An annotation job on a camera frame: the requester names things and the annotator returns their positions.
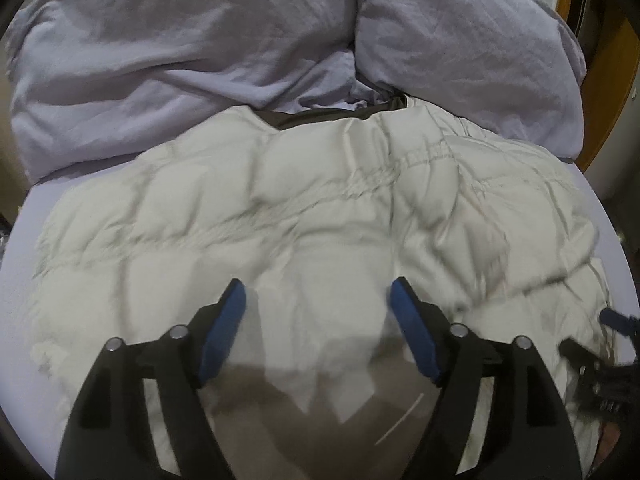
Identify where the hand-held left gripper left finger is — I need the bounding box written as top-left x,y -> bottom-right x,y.
55,278 -> 247,480

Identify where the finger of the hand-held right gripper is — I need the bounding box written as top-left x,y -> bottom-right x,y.
559,338 -> 623,378
600,307 -> 640,337

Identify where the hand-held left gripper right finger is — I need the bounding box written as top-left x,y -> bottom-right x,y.
391,277 -> 584,480

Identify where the white puffer jacket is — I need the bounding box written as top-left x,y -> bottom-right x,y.
30,94 -> 622,480

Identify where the bed with lavender sheet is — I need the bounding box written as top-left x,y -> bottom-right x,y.
0,152 -> 640,480

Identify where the crumpled lavender duvet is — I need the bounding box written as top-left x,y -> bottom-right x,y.
9,0 -> 362,182

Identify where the lavender pillow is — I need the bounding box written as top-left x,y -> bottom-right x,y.
354,0 -> 587,162

